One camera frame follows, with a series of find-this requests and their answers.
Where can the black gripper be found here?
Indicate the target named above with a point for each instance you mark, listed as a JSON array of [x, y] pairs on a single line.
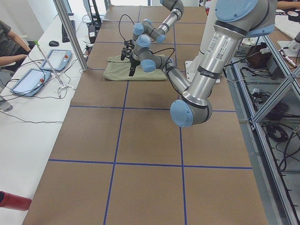
[[133, 62]]

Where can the olive green long-sleeve shirt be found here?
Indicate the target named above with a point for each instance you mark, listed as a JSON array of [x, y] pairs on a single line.
[[118, 70]]

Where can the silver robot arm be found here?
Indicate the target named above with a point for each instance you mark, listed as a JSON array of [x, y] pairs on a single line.
[[234, 21], [146, 29]]

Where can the black box with white label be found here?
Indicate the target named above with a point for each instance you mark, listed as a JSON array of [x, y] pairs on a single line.
[[92, 33]]

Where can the far blue teach pendant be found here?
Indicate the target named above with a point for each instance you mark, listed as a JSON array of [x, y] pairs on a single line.
[[59, 58]]

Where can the blue teach pendant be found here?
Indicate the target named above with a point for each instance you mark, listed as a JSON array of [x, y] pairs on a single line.
[[59, 58], [31, 83]]

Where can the black computer mouse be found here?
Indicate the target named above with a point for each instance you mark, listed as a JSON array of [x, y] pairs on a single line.
[[53, 43]]

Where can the metal rod with green tip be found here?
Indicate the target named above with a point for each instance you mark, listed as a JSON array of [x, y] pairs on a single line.
[[47, 65]]

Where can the near blue teach pendant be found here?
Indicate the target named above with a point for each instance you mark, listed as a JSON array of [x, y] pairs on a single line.
[[31, 83]]

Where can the white basket with green items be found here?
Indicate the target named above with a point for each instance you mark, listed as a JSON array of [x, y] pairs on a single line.
[[243, 48]]

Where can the seated person in dark shirt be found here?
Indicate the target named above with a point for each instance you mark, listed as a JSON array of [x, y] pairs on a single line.
[[13, 49]]

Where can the clear plastic bottle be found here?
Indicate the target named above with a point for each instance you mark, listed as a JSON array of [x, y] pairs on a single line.
[[5, 105]]

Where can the red cylinder bottle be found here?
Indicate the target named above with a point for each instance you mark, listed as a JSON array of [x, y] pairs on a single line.
[[14, 202]]

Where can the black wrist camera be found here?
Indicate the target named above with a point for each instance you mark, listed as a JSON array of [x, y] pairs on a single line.
[[127, 49]]

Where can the white camera mast with base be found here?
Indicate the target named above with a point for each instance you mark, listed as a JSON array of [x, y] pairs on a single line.
[[192, 66]]

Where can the aluminium frame post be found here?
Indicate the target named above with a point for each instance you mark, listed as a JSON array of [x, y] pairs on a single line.
[[62, 12]]

